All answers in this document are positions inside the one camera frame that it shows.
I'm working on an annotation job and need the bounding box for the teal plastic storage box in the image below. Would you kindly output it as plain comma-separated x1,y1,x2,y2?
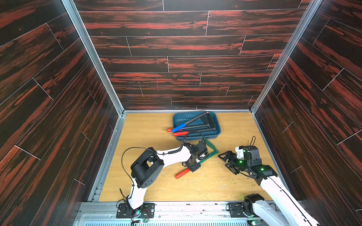
167,111,221,141

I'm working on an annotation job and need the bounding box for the green handle red tip hoe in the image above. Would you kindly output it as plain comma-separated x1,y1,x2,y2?
175,138,219,179

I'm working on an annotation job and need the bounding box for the grey hoe red grip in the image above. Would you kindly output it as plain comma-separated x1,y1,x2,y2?
173,113,216,137
166,114,210,132

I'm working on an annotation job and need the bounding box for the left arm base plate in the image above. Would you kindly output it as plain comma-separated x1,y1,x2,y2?
116,202,155,219

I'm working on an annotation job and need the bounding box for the chrome hoe blue grip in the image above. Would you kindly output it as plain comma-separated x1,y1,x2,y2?
171,112,209,133

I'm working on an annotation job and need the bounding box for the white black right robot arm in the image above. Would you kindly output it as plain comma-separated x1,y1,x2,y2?
218,145,319,226

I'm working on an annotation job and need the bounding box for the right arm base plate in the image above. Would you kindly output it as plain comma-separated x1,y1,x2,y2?
225,201,261,218

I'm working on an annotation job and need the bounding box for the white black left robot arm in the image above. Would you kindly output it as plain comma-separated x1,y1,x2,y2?
126,141,209,211

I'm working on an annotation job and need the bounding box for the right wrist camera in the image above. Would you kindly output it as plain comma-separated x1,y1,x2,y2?
235,146,244,160

